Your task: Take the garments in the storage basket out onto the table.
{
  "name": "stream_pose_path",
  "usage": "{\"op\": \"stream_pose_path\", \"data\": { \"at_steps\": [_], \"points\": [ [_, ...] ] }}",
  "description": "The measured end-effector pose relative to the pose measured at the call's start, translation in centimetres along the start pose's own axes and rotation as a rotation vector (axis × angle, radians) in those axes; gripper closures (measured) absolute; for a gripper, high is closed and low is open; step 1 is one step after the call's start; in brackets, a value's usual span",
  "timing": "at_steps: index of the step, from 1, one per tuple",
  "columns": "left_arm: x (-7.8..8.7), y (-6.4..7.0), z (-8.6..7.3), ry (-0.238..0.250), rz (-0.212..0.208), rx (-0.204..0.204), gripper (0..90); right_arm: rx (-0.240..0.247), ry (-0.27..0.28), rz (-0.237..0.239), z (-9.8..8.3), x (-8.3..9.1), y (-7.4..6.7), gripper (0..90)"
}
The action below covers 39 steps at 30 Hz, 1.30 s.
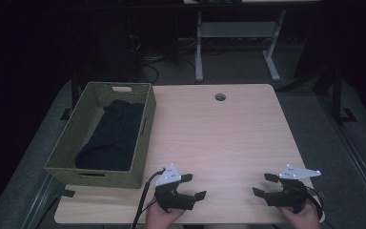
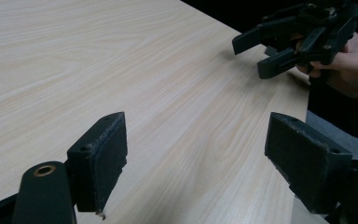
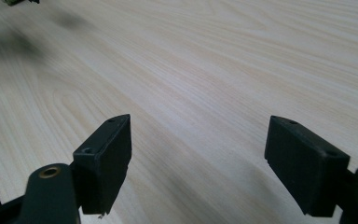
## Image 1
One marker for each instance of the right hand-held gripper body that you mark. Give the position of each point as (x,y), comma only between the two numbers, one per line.
(290,194)

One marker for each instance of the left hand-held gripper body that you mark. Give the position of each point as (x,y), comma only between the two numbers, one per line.
(171,194)

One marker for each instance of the dark navy cap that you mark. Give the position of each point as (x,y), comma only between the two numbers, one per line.
(114,140)

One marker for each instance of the green woven basket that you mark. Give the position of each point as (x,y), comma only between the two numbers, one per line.
(73,149)

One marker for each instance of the person's right hand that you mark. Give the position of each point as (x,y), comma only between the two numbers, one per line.
(301,219)

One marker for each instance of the person's left hand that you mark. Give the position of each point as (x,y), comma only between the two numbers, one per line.
(160,219)

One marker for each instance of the dark tape strip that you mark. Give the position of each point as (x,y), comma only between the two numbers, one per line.
(67,193)

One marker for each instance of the black metal stand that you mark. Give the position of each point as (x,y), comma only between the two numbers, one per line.
(336,95)
(74,92)

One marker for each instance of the grey metal desk frame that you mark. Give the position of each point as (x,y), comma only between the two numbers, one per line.
(238,30)

